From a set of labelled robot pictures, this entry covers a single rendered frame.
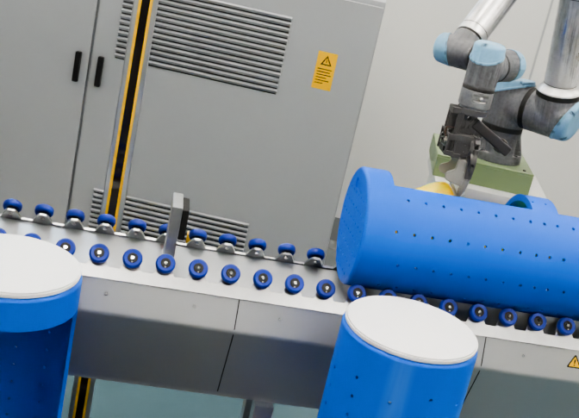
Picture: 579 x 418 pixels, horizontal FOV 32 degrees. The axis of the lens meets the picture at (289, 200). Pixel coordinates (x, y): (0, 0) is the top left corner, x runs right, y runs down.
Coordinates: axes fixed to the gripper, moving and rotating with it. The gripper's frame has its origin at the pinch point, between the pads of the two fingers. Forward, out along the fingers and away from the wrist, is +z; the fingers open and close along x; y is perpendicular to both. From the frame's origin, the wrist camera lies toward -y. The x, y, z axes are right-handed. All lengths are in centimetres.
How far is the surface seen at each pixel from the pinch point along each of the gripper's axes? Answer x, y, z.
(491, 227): 11.6, -5.9, 4.2
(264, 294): 12, 43, 29
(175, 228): 6, 65, 19
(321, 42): -155, 15, -2
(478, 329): 12.1, -9.8, 30.0
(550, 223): 9.1, -20.7, 1.8
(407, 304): 29.8, 14.6, 18.6
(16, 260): 38, 96, 18
